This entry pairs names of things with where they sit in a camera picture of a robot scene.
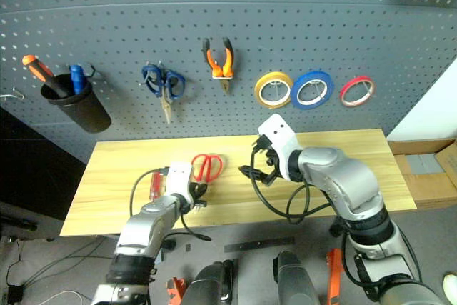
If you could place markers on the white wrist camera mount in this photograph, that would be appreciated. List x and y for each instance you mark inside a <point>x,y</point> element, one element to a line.
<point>178,180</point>
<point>282,137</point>

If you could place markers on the black power adapter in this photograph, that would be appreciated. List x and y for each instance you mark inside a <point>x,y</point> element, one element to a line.
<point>15,294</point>

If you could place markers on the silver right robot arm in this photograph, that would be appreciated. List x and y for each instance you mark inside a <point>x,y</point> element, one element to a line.
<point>342,180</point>

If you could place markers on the orange and black pliers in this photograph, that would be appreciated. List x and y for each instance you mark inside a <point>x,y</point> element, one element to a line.
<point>225,65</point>

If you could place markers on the black cup hook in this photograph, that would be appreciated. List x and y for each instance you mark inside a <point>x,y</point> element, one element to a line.
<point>91,69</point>

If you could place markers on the short orange tool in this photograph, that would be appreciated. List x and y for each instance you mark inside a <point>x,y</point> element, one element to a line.
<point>175,287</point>

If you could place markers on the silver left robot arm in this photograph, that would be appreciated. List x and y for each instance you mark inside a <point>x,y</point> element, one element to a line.
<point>143,228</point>

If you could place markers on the black table foot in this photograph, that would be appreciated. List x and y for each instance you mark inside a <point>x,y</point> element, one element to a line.
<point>335,228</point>

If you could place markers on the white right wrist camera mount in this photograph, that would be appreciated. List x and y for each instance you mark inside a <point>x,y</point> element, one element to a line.
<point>282,137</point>

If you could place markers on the white shoe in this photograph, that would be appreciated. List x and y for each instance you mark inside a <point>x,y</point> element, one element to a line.
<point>451,285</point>

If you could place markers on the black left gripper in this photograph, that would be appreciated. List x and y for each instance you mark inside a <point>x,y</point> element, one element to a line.
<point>194,190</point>

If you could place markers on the grey pegboard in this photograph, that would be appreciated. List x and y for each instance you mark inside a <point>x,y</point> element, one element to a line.
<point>250,15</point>

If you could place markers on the white pliers holder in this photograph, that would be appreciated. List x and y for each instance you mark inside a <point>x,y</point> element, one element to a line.
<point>218,75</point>

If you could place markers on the long orange tool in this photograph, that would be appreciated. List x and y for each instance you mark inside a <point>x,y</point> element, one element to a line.
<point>335,276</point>

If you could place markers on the black plastic cup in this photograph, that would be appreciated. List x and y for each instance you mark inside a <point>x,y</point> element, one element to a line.
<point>84,112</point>

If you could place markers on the orange and black screwdriver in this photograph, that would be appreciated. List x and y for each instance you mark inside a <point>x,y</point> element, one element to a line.
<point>43,73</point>

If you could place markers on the brown cardboard box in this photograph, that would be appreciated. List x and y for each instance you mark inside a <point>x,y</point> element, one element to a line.
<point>428,187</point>

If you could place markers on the black metal ruler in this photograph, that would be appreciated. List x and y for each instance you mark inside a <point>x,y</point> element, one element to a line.
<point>257,244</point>

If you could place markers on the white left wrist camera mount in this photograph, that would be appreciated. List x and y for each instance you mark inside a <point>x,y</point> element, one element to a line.
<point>178,180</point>

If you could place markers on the yellow tape roll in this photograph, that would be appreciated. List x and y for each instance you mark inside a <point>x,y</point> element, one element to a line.
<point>260,92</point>

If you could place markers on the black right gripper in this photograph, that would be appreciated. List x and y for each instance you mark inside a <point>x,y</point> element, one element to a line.
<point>274,162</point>

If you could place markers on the dark rounded shape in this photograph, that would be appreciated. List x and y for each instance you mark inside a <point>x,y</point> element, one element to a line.
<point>207,283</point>
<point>294,280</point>

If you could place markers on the red tape roll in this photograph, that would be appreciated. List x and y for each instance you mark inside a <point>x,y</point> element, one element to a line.
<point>347,96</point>

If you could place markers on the silver pegboard hook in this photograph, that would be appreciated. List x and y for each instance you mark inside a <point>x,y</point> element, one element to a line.
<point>16,95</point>

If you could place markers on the blue tape roll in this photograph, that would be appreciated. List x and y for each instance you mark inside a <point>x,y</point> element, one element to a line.
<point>295,94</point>

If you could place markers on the black cabinet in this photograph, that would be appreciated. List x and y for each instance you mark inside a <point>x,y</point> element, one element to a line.
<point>32,169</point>

